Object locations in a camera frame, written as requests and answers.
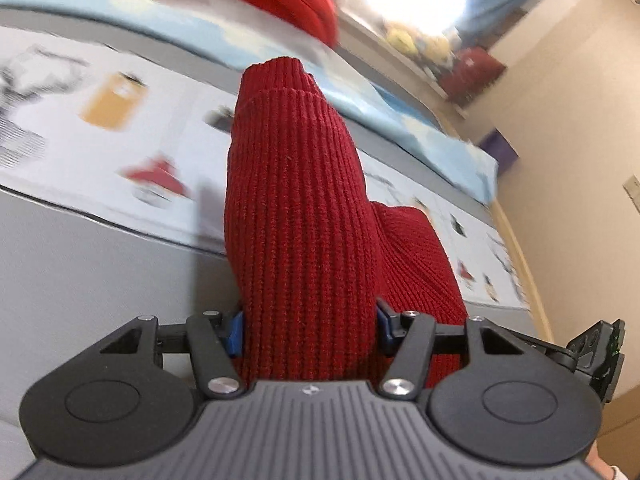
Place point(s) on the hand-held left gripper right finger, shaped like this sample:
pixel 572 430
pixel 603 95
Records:
pixel 386 327

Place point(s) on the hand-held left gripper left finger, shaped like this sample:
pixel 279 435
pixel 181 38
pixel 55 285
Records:
pixel 236 334

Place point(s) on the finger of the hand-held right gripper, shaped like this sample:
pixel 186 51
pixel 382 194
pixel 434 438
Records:
pixel 547 349

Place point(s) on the red knitted sweater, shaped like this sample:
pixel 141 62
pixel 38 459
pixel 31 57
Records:
pixel 300 240

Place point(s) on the grey bed cover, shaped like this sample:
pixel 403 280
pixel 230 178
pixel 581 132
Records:
pixel 90 280

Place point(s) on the purple box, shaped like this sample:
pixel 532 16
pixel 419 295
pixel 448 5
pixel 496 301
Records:
pixel 499 147

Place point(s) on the light blue blanket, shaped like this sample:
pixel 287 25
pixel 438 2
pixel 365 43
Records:
pixel 350 95

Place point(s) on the white printed table mat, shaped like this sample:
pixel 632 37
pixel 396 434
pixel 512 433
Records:
pixel 100 125

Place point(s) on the red bag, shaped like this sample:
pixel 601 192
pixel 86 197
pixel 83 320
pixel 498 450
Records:
pixel 472 76

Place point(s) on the yellow plush toys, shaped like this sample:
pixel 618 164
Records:
pixel 417 42

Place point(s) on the wall switch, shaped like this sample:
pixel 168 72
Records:
pixel 633 189

